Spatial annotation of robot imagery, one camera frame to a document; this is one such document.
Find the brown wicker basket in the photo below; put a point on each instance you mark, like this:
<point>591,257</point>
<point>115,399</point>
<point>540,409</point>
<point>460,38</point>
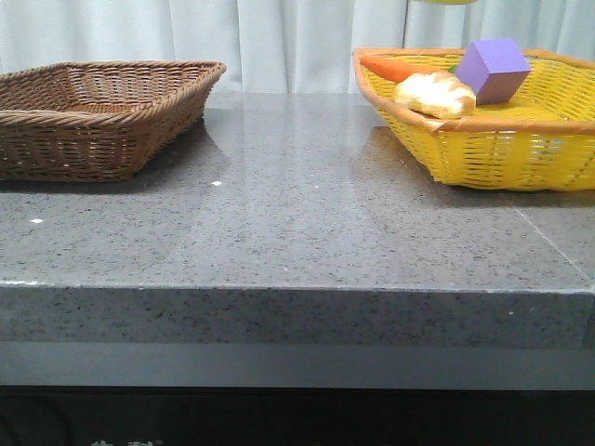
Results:
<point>98,121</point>

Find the white curtain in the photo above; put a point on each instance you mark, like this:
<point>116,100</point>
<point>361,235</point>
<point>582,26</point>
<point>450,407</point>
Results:
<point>294,47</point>

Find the orange toy carrot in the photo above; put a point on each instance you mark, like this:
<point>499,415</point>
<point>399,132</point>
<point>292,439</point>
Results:
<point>394,70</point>

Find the bread roll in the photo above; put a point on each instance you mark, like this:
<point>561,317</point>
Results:
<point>439,94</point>

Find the yellow woven basket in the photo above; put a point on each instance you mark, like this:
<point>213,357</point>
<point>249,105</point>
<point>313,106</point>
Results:
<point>542,139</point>

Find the purple cube block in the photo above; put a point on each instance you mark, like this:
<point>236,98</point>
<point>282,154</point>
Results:
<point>494,69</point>

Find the yellow clear tape roll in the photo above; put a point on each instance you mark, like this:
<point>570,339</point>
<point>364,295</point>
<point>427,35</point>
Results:
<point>449,2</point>

